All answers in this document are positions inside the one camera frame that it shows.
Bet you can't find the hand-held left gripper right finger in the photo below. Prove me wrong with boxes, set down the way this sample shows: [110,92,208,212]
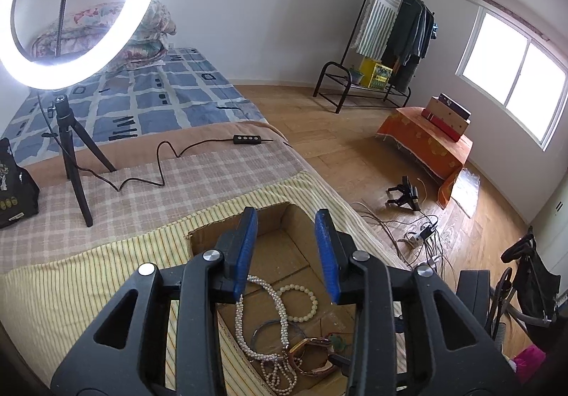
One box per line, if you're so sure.
[313,208,522,396]

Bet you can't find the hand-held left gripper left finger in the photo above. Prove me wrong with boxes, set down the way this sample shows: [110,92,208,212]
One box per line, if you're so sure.
[50,206,259,396]

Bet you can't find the cream beaded bracelet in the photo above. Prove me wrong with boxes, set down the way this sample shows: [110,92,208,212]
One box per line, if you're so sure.
[279,284,319,323]

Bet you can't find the long pearl necklace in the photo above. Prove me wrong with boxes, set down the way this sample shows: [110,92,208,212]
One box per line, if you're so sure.
[234,274,289,361]

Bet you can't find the black bangle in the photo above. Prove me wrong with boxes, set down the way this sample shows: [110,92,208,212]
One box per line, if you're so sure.
[251,320,285,350]

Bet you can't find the red cord pendant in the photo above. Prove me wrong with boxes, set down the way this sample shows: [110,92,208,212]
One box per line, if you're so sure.
[319,320,353,354]

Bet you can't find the brown leather wristwatch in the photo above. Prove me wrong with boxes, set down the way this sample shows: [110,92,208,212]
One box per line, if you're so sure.
[284,336,340,376]

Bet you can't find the thin pearl necklace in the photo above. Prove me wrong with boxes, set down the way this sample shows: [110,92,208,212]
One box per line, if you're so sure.
[260,354,302,394]

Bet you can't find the checked beige bedsheet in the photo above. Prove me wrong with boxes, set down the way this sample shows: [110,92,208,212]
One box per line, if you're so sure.
[0,121,413,277]

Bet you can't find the white power strip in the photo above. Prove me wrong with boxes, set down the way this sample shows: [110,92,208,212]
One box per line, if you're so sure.
[405,223,440,248]

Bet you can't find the black device on floor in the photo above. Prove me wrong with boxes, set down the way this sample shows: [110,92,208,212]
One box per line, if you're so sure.
[387,176,421,213]

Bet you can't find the orange cloth covered table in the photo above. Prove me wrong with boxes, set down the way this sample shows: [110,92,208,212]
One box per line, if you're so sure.
[376,107,475,207]

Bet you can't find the black case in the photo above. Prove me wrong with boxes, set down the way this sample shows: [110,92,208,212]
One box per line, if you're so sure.
[456,269,494,335]

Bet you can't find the clear plastic sheet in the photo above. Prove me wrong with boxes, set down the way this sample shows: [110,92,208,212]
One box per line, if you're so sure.
[452,170,483,219]

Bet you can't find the yellow striped cloth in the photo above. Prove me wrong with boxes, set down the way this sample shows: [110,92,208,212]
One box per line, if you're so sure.
[0,172,356,396]

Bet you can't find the red box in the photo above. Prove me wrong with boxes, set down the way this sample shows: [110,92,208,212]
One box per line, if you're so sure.
[421,110,464,142]

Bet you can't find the black clothes rack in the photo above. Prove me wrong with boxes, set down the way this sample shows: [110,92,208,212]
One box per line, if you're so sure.
[313,0,438,114]

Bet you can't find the tan cardboard box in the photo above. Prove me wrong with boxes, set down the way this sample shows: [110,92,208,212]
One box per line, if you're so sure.
[421,97,471,142]

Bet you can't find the blue patterned bedsheet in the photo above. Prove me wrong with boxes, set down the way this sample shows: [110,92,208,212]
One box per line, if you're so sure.
[0,46,267,155]

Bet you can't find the yellow box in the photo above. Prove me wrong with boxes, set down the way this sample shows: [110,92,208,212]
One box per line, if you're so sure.
[359,57,394,90]

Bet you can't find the black tripod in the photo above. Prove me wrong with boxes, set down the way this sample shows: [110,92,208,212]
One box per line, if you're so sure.
[42,89,117,228]

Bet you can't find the dark flat box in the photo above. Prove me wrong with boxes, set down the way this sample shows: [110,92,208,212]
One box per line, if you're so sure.
[438,93,472,121]

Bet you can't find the black cart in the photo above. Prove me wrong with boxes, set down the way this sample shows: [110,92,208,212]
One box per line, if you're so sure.
[501,226,563,326]

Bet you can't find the pink object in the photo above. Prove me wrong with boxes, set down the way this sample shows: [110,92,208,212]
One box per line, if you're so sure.
[510,345,547,384]

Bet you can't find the dark hanging clothes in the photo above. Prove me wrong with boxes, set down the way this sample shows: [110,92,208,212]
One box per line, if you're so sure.
[381,0,435,90]

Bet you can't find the folded floral quilt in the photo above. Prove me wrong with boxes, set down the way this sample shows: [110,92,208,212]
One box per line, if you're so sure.
[30,0,177,68]

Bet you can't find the black snack bag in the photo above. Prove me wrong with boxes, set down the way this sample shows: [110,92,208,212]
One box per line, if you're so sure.
[0,138,40,230]

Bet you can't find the striped towel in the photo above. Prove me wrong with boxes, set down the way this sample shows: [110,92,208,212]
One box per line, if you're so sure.
[355,0,406,60]

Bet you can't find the window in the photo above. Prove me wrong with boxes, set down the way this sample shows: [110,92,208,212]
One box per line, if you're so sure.
[456,6,568,152]

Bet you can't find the bundle of floor cables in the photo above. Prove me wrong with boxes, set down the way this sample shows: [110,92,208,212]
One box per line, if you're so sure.
[353,183,455,273]

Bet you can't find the black ring light cable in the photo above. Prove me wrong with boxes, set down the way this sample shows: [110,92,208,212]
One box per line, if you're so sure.
[86,136,289,193]

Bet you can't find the grey hose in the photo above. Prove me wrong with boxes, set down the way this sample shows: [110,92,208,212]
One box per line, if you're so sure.
[486,281,551,341]

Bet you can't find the white ring light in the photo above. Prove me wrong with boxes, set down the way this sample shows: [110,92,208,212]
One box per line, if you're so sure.
[0,0,161,90]

